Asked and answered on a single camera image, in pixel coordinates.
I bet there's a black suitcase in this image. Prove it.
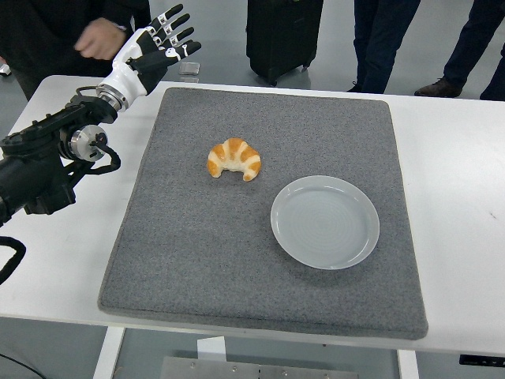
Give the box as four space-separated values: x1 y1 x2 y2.
245 0 324 86

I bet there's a person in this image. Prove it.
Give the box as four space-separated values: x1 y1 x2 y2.
346 0 422 95
0 0 153 102
413 0 505 102

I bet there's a grey felt mat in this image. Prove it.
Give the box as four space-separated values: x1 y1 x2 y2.
97 87 429 341

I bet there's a person's hand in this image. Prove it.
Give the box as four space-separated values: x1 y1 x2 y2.
74 17 127 60

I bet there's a golden croissant bread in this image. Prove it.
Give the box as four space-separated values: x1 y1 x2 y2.
207 137 262 182

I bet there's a black table control panel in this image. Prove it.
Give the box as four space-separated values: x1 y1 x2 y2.
459 354 505 366

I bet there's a grey metal plate with screws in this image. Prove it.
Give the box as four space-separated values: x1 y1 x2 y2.
159 355 344 379

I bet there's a grey round plate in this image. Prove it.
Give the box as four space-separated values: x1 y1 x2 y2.
270 174 381 271

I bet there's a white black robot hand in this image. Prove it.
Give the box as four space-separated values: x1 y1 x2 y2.
96 3 203 100

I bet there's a thin black floor cable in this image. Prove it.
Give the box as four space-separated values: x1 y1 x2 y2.
0 347 44 379

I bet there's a white table leg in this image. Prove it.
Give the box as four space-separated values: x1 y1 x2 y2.
92 326 126 379
396 349 420 379

